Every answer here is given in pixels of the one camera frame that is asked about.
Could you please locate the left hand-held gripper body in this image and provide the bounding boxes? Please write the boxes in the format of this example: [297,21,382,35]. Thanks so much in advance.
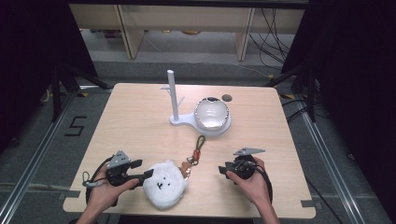
[105,149,141,188]

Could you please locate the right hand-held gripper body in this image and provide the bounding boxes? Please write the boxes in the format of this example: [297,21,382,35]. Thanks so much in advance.
[225,147,266,181]

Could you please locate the white plush bear pouch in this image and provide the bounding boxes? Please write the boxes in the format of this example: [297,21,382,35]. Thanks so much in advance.
[142,159,190,211]

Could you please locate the orange keychain strap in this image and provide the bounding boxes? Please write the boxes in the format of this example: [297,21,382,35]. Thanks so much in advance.
[178,134,207,180]

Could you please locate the silver bowl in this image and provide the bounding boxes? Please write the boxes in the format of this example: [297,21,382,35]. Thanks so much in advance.
[193,96,231,132]

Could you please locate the white hook stand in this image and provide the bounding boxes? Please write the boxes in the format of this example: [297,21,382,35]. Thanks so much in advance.
[160,69,233,137]

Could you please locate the person's right hand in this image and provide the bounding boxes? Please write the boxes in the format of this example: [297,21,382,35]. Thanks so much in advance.
[226,157,274,208]

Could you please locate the person's left hand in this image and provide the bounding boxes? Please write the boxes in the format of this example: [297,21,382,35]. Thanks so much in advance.
[88,177,140,216]

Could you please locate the grey metal plug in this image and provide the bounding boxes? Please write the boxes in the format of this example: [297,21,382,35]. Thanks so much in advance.
[81,171,106,189]

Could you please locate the black metal stand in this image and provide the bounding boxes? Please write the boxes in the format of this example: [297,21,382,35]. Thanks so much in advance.
[264,65,319,123]
[50,63,113,123]

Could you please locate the dark curtain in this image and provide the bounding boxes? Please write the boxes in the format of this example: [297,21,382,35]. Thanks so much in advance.
[0,0,98,155]
[280,0,396,220]

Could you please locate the light wooden shelf unit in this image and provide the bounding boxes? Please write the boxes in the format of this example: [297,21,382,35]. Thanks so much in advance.
[68,3,306,62]

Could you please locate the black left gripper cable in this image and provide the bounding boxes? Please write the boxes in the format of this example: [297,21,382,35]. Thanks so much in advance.
[84,156,115,208]

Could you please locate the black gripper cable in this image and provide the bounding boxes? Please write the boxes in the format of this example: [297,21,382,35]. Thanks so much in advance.
[248,161,275,206]
[84,156,115,208]

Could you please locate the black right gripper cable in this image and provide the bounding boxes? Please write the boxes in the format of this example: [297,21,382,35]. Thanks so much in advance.
[248,161,275,206]

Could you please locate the black floor cables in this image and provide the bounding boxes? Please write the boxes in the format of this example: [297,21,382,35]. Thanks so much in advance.
[280,98,312,124]

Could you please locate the aluminium floor rail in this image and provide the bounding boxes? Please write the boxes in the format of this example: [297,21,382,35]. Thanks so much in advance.
[0,90,80,224]
[297,101,368,224]

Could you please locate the thin black floor cable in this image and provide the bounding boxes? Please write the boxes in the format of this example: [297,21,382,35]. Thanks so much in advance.
[304,176,339,224]

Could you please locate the black hanging cables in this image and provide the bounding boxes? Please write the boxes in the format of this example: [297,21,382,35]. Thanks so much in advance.
[247,7,292,72]

